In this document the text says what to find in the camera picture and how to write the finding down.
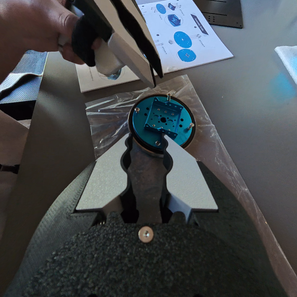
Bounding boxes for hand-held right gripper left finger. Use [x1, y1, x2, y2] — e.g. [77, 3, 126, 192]
[76, 133, 140, 224]

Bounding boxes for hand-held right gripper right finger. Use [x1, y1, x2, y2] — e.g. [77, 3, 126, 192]
[160, 133, 219, 224]

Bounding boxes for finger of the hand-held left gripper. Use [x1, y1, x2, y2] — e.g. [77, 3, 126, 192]
[111, 0, 164, 79]
[92, 0, 156, 88]

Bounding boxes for silver round bearing ring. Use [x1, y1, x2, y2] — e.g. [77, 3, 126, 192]
[128, 93, 196, 159]

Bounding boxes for grey desk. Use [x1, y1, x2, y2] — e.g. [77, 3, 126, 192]
[0, 0, 297, 297]

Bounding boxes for person's left hand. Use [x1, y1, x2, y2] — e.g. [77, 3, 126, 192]
[0, 0, 85, 81]

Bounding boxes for white instruction booklet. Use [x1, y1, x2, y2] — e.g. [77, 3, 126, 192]
[75, 0, 233, 93]

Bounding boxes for clear flat plastic bag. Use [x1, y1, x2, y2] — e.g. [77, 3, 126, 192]
[85, 74, 297, 297]

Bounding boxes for black metal plate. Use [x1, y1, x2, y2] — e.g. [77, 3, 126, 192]
[194, 0, 243, 29]

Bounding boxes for grey woven fabric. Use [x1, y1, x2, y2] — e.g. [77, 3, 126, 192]
[0, 50, 48, 121]

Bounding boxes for white foam sheet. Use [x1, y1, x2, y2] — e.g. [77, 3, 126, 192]
[274, 45, 297, 85]

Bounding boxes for black strap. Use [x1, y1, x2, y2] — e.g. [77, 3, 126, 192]
[0, 164, 19, 174]

